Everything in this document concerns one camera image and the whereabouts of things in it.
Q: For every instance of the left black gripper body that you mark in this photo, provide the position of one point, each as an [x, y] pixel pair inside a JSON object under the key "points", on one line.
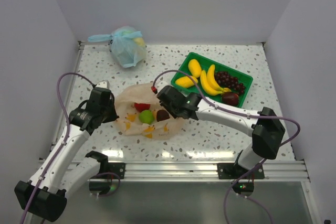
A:
{"points": [[109, 111]]}

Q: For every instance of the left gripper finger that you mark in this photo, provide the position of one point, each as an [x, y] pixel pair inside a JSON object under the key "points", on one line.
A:
{"points": [[112, 111], [106, 118]]}

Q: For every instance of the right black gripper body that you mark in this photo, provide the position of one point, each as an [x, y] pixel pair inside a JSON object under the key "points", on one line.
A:
{"points": [[170, 106]]}

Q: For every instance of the yellow mango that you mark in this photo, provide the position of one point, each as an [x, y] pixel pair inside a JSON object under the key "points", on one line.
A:
{"points": [[186, 82], [195, 68]]}

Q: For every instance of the orange banana-print plastic bag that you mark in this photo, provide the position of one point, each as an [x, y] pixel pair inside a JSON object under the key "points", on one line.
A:
{"points": [[128, 122]]}

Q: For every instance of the green lime fruit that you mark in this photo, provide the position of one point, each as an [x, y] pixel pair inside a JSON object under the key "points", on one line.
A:
{"points": [[146, 117]]}

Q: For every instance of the yellow banana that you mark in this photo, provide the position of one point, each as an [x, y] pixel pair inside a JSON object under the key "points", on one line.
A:
{"points": [[209, 84]]}

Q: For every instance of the dark red plum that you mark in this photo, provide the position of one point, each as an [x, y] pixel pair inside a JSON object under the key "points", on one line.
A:
{"points": [[230, 98]]}

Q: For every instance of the dark red grape bunch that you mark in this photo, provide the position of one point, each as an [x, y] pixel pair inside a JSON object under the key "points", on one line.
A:
{"points": [[226, 80]]}

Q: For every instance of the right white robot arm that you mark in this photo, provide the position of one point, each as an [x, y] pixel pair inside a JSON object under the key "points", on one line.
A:
{"points": [[264, 127]]}

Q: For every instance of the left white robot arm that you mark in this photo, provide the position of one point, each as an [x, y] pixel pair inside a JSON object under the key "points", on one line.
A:
{"points": [[46, 193]]}

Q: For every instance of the blue tied plastic bag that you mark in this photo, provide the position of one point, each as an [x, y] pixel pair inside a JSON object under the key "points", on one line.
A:
{"points": [[126, 45]]}

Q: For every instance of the green plastic tray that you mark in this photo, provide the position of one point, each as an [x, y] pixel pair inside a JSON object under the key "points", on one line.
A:
{"points": [[239, 78]]}

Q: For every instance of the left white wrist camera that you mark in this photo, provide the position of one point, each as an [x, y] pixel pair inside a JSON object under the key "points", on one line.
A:
{"points": [[103, 84]]}

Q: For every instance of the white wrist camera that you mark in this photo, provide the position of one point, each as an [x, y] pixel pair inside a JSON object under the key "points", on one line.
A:
{"points": [[103, 84], [154, 89]]}

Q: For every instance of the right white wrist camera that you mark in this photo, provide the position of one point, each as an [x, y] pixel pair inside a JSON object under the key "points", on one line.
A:
{"points": [[154, 89]]}

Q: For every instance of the aluminium frame rail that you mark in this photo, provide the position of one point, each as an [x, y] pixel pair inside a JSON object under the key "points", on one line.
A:
{"points": [[208, 171]]}

